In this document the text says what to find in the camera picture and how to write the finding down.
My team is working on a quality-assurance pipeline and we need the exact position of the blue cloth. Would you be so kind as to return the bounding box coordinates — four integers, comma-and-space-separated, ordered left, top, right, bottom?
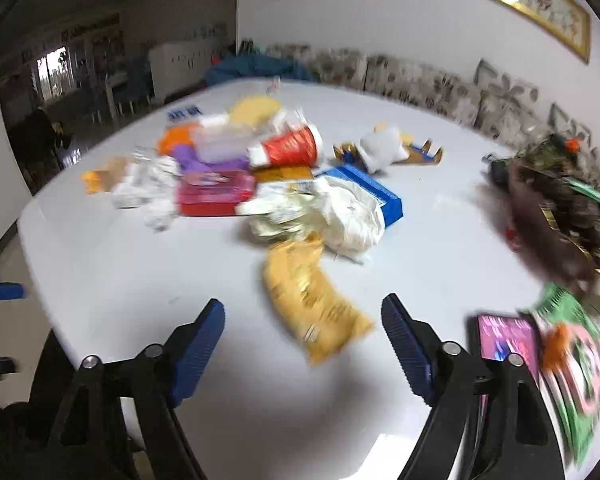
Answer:
205, 52, 321, 86

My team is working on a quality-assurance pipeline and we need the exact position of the crumpled white plastic bag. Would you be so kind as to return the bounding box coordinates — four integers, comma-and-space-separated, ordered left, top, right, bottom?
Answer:
237, 175, 386, 261

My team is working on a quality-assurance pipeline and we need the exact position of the dark basket with decorations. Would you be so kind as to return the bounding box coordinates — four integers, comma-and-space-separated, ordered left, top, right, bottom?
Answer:
482, 135, 600, 291

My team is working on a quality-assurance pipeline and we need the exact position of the bright window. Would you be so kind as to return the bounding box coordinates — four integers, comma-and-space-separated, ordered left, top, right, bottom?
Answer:
37, 47, 68, 91

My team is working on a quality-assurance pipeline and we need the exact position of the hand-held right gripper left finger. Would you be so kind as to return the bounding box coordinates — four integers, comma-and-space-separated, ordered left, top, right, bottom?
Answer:
47, 298, 226, 480

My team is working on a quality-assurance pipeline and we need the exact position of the yellow snack bag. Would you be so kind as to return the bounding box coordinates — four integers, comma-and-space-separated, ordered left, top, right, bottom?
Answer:
262, 235, 376, 365

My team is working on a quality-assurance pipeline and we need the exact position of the flat yellow packet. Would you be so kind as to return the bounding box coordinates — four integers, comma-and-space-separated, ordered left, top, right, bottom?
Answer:
255, 166, 315, 183

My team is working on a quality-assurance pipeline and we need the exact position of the white cabinet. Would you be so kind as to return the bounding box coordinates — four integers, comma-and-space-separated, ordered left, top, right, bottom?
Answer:
147, 40, 231, 101

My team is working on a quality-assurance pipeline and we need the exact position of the red paper cup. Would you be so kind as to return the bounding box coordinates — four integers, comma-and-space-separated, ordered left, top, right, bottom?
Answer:
247, 125, 325, 168

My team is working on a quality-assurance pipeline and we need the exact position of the blue cardboard box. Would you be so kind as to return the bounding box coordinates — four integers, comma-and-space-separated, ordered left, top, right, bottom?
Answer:
325, 164, 405, 228

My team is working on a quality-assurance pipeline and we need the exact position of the yellow sponge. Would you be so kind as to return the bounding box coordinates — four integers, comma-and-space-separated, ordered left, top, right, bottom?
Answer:
229, 96, 283, 125

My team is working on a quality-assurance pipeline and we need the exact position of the crumpled white paper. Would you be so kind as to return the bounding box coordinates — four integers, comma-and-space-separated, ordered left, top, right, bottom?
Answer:
112, 152, 183, 231

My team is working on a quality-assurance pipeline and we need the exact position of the gold and blue action figure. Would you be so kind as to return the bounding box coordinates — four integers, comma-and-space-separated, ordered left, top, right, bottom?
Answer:
332, 137, 445, 167

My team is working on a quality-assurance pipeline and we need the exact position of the orange plastic item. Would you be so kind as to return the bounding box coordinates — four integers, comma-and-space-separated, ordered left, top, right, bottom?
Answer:
157, 125, 201, 156

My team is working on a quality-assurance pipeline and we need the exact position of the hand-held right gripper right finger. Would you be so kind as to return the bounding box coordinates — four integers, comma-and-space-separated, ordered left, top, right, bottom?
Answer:
381, 293, 566, 480

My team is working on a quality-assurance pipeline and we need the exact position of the green snack packet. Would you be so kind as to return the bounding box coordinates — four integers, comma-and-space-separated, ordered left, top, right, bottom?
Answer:
530, 284, 600, 466

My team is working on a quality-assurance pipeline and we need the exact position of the red rectangular box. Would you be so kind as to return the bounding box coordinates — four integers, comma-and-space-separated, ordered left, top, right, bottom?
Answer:
177, 170, 257, 217

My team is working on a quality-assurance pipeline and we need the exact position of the clear plastic container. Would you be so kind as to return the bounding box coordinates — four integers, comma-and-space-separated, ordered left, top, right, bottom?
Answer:
192, 127, 261, 161

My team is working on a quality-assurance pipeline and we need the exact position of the purple plastic item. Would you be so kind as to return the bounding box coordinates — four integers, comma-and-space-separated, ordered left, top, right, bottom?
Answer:
172, 142, 251, 176

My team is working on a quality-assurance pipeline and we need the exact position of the gold framed wall picture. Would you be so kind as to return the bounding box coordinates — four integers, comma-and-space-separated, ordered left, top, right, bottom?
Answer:
485, 0, 592, 65

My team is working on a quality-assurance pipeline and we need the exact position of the purple pink packet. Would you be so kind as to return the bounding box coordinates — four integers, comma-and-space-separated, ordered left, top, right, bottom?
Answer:
476, 314, 541, 411

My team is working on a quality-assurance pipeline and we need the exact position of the floral sofa cushion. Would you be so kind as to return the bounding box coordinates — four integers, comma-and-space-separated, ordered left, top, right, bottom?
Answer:
475, 59, 540, 136
547, 102, 593, 156

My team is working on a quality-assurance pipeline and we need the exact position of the orange yellow packet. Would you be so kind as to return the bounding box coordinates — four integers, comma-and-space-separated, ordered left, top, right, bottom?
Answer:
82, 157, 131, 193

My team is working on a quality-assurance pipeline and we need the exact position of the dining chair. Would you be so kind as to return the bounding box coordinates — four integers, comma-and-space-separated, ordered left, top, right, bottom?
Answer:
105, 72, 151, 123

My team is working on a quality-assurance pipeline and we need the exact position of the white pouch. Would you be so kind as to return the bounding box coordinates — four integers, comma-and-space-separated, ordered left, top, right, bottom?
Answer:
360, 127, 411, 173

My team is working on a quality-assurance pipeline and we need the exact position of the floral patterned sofa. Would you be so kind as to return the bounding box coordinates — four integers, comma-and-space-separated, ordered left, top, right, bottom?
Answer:
260, 42, 600, 196

